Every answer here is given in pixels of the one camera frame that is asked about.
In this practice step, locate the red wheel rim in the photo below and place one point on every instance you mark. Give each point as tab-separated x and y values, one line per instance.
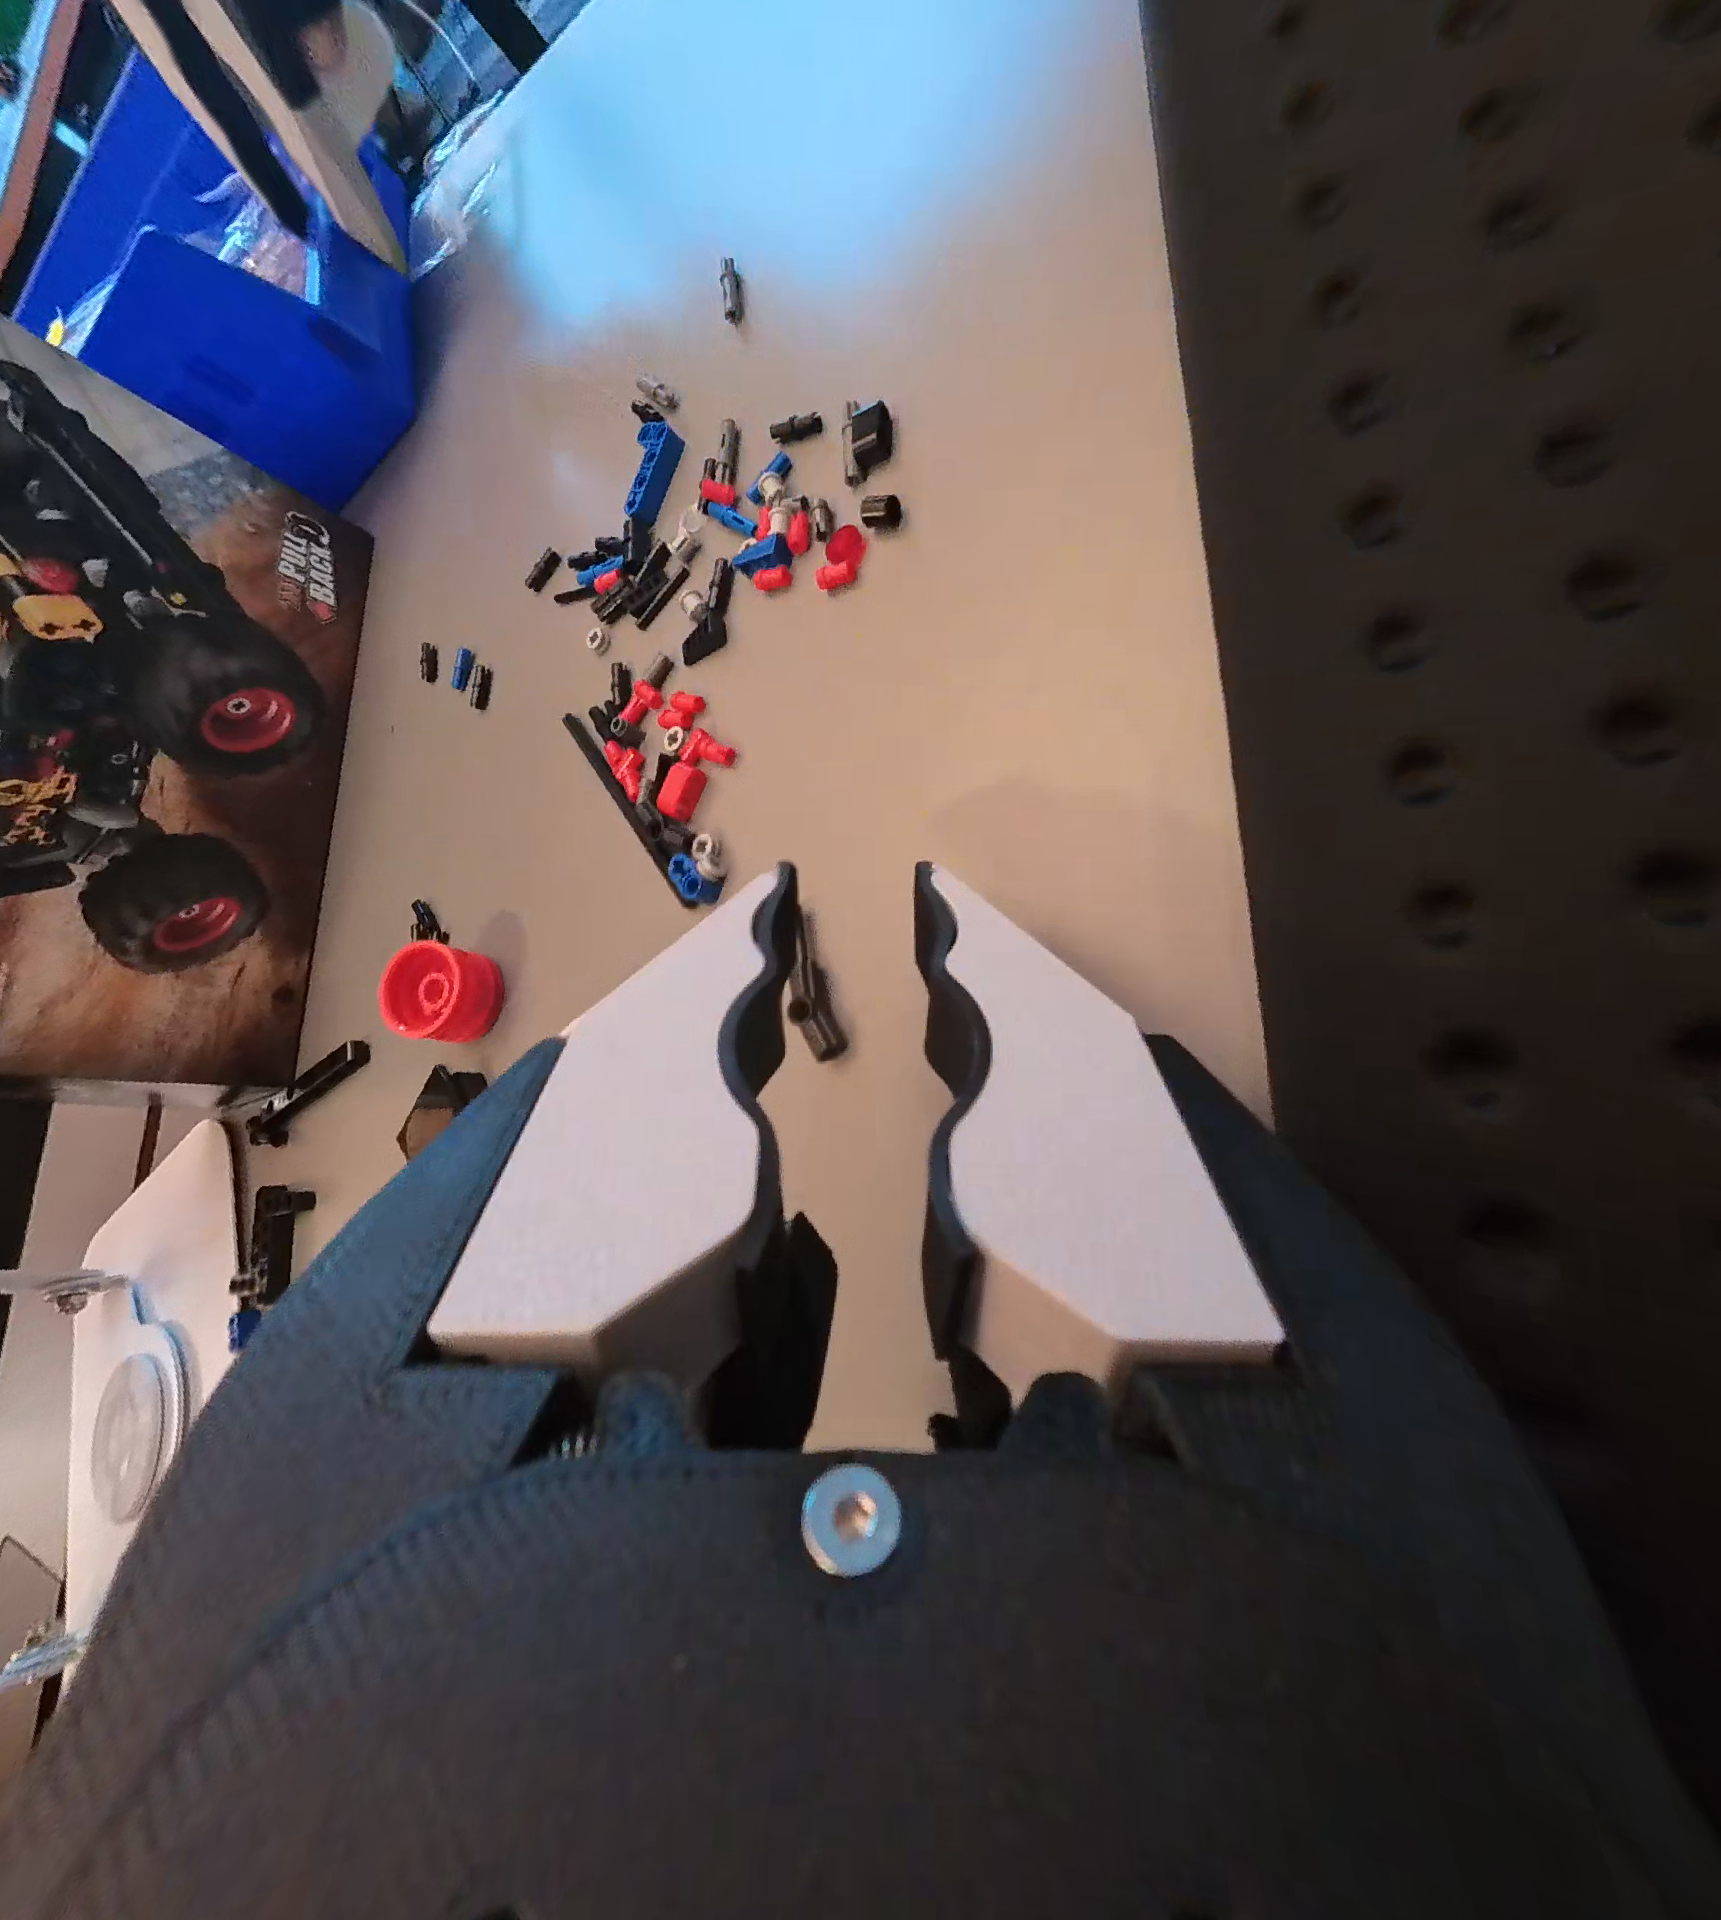
440	991

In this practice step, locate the black axle connector piece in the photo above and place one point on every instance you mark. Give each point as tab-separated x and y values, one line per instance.
810	991

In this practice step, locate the long black beam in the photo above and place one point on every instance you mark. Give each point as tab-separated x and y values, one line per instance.
309	1088

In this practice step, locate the black L-shaped beam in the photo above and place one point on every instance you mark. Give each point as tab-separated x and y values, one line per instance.
268	1244

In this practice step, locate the long black axle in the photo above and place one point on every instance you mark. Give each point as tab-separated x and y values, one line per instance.
627	810

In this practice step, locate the blue storage bin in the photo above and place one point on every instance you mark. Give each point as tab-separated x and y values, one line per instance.
245	344

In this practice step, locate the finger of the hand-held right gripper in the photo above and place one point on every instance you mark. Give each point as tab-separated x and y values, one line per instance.
184	44
334	180

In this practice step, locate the white book stand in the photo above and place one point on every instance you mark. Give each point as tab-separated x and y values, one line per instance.
184	1200

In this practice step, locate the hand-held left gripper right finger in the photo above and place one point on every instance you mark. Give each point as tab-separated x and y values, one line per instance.
1101	1200

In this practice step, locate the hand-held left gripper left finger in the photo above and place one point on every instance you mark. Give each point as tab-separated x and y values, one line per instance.
604	1184

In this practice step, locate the crumpled clear plastic bag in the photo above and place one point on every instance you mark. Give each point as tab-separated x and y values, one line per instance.
471	165

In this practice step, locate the monster truck toy box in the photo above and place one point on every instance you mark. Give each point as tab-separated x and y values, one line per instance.
124	674

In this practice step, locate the pile of small building pieces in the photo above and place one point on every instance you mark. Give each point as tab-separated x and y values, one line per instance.
681	789

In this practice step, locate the black flat square panel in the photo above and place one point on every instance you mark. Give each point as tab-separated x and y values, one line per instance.
436	1111

